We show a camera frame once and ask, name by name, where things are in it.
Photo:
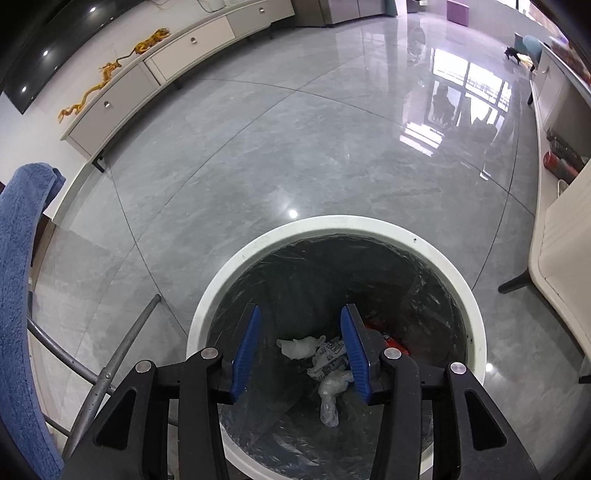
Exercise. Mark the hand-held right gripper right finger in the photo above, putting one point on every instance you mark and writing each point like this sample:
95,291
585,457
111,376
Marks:
353,351

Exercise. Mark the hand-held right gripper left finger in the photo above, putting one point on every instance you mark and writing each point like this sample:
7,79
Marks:
247,351

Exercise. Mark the white round trash bin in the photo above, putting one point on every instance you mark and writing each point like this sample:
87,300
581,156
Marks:
323,226

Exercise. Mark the printed white wrapper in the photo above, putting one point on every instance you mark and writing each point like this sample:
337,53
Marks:
330,355

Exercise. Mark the red snack wrapper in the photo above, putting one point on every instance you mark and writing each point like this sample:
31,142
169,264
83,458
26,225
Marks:
392,340

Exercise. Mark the clear plastic bag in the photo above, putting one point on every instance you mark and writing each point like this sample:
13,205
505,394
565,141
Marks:
330,393

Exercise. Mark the white crumpled tissue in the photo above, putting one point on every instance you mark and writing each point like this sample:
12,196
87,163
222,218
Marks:
298,347

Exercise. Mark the black plastic bin liner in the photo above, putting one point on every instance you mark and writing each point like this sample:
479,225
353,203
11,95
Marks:
300,286

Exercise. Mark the white sideboard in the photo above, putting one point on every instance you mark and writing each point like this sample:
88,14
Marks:
558,258

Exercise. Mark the blue fluffy blanket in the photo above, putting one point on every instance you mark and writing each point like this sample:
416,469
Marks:
18,277

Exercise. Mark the red cylinder can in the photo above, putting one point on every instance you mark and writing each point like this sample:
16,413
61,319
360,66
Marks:
561,167

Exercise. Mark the white low media cabinet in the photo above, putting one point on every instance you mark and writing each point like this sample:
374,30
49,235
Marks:
120,92

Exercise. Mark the dark patterned can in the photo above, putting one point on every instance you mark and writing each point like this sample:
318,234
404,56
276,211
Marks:
561,144

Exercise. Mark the golden dragon ornament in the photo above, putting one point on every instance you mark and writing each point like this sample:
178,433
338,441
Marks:
143,45

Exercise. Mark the black cat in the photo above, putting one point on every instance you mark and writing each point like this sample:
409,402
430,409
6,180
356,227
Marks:
512,54

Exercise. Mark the grey cabinet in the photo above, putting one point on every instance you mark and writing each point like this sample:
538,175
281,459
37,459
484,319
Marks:
341,11

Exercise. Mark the teal chair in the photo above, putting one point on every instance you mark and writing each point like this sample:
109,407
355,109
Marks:
531,46

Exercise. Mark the purple stool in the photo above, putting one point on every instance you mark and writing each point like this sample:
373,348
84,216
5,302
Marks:
459,11

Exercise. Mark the grey metal table frame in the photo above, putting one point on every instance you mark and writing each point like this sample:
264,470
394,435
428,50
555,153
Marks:
122,344

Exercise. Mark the black wall television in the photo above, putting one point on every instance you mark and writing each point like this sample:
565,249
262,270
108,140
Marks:
55,37

